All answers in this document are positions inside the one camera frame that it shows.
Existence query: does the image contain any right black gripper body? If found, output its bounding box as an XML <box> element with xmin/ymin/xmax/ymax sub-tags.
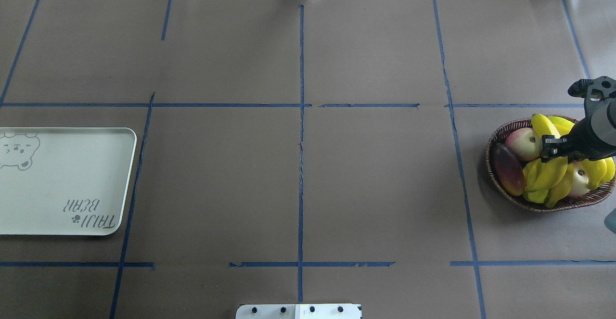
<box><xmin>558</xmin><ymin>117</ymin><xmax>599</xmax><ymax>161</ymax></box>

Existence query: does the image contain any yellow banana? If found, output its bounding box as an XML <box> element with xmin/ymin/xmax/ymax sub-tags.
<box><xmin>530</xmin><ymin>114</ymin><xmax>561</xmax><ymax>140</ymax></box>
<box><xmin>523</xmin><ymin>157</ymin><xmax>568</xmax><ymax>192</ymax></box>
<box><xmin>545</xmin><ymin>163</ymin><xmax>575</xmax><ymax>208</ymax></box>

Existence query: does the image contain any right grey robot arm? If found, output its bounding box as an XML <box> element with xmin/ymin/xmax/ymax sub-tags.
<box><xmin>539</xmin><ymin>99</ymin><xmax>616</xmax><ymax>163</ymax></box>

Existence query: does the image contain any brown wicker basket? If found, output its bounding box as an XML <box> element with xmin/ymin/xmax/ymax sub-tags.
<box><xmin>480</xmin><ymin>118</ymin><xmax>615</xmax><ymax>212</ymax></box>

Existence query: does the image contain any red yellow peach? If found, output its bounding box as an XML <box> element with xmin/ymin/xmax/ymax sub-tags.
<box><xmin>504</xmin><ymin>128</ymin><xmax>541</xmax><ymax>163</ymax></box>

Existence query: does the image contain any dark red mango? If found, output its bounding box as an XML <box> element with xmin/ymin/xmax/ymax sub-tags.
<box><xmin>490</xmin><ymin>143</ymin><xmax>526</xmax><ymax>196</ymax></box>

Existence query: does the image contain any white bear tray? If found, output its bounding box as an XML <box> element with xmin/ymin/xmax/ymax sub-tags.
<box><xmin>0</xmin><ymin>128</ymin><xmax>137</xmax><ymax>236</ymax></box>

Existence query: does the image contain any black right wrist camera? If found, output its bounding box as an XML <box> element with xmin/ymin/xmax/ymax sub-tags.
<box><xmin>567</xmin><ymin>76</ymin><xmax>616</xmax><ymax>119</ymax></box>

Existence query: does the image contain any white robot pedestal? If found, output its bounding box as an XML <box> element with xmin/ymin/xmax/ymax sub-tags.
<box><xmin>235</xmin><ymin>303</ymin><xmax>363</xmax><ymax>319</ymax></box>

